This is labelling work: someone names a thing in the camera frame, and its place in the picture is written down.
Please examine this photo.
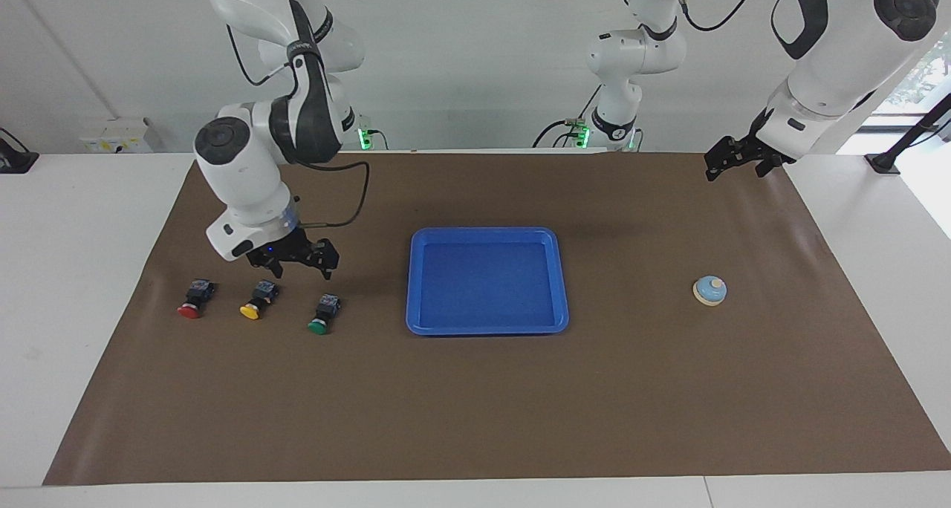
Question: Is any light blue desk bell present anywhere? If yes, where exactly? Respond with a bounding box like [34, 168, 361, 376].
[692, 276, 728, 307]

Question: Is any brown table mat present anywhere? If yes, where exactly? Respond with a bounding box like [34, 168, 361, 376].
[43, 152, 951, 486]

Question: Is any white wall socket box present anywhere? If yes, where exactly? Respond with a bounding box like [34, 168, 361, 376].
[80, 118, 153, 154]

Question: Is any green push button switch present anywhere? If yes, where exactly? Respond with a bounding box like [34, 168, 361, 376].
[308, 293, 342, 336]

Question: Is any black angled stand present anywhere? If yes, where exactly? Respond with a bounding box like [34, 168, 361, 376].
[864, 92, 951, 175]

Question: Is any blue plastic tray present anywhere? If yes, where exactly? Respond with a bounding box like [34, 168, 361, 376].
[406, 227, 570, 336]

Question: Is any window with greenery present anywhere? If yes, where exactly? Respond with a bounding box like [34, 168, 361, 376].
[880, 36, 951, 134]

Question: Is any red push button switch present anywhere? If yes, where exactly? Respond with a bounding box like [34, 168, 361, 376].
[177, 279, 216, 320]

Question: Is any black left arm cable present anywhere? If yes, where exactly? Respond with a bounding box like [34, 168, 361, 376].
[672, 0, 770, 32]

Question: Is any black table clamp mount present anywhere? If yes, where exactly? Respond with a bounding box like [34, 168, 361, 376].
[0, 127, 39, 175]

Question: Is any yellow push button switch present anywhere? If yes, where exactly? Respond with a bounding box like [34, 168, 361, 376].
[239, 280, 280, 322]

